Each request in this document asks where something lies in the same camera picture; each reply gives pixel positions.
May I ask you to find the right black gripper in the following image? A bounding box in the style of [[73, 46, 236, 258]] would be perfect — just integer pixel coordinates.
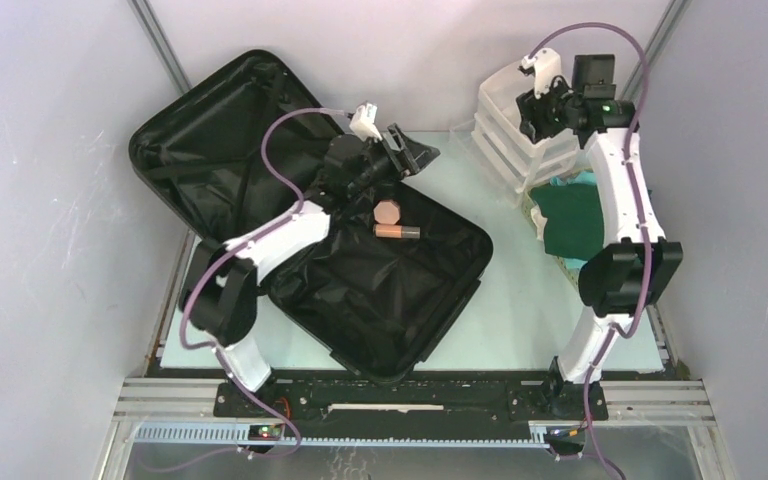
[[514, 70, 580, 145]]

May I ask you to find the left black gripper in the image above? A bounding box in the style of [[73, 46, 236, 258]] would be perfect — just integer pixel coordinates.
[[347, 125, 438, 199]]

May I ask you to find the white plastic drawer organizer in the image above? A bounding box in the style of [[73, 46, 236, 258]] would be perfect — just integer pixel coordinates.
[[449, 61, 579, 208]]

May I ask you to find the pink brown small box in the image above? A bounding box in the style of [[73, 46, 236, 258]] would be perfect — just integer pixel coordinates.
[[373, 200, 401, 225]]

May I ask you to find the orange grey cylindrical tube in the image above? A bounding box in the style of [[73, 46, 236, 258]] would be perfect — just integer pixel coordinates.
[[373, 224, 421, 240]]

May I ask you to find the dark green garment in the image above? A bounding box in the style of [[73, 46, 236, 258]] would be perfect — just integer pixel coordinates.
[[529, 182, 607, 261]]

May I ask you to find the black ribbed hard-shell suitcase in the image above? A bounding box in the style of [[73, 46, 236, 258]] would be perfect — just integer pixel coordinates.
[[129, 50, 493, 383]]

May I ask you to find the turquoise t-shirt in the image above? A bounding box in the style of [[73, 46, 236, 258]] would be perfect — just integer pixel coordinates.
[[549, 170, 597, 187]]

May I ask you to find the white garment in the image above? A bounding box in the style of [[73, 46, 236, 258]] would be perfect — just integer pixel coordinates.
[[529, 206, 547, 242]]

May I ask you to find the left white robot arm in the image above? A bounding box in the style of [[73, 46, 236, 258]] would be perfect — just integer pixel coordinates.
[[179, 124, 440, 417]]

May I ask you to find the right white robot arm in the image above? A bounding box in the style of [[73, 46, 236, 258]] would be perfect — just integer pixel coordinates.
[[517, 47, 683, 420]]

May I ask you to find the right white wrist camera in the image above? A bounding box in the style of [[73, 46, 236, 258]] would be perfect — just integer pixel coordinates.
[[520, 47, 562, 99]]

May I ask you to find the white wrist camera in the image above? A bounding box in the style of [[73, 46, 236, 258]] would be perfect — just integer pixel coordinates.
[[349, 102, 383, 141], [520, 47, 562, 99]]

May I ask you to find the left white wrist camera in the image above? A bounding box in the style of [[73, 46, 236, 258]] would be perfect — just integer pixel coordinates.
[[349, 102, 383, 141]]

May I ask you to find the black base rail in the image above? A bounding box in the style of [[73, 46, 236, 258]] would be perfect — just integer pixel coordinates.
[[213, 370, 608, 440]]

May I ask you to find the aluminium frame rail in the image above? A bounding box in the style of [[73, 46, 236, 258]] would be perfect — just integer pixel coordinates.
[[108, 377, 718, 425]]

